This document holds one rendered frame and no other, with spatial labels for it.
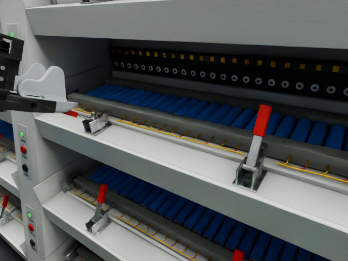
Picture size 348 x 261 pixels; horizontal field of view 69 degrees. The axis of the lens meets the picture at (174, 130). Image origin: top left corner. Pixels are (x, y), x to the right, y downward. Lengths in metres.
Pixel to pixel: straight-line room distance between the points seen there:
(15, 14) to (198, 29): 0.38
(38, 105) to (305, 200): 0.31
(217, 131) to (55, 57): 0.37
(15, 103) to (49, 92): 0.06
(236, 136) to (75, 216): 0.38
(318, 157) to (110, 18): 0.31
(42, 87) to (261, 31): 0.26
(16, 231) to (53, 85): 0.62
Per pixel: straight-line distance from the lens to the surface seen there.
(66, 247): 0.75
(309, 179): 0.32
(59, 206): 0.62
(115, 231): 0.53
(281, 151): 0.34
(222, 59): 0.45
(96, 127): 0.44
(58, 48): 0.59
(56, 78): 0.37
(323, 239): 0.30
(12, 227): 0.94
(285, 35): 0.27
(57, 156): 0.62
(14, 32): 0.59
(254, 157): 0.30
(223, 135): 0.36
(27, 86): 0.35
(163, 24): 0.33
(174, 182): 0.34
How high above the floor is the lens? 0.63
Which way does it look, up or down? 16 degrees down
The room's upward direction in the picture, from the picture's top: 4 degrees clockwise
